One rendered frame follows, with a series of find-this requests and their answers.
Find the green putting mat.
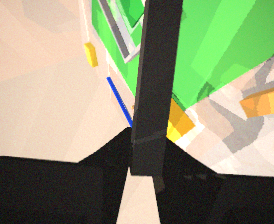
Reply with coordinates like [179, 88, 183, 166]
[92, 0, 274, 111]

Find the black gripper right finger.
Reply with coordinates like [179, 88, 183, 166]
[152, 138, 274, 224]

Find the red putter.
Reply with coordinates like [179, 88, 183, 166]
[128, 0, 183, 177]

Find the blue putter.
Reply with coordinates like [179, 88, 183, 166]
[107, 76, 132, 127]

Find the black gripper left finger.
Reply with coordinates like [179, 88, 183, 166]
[0, 127, 132, 224]

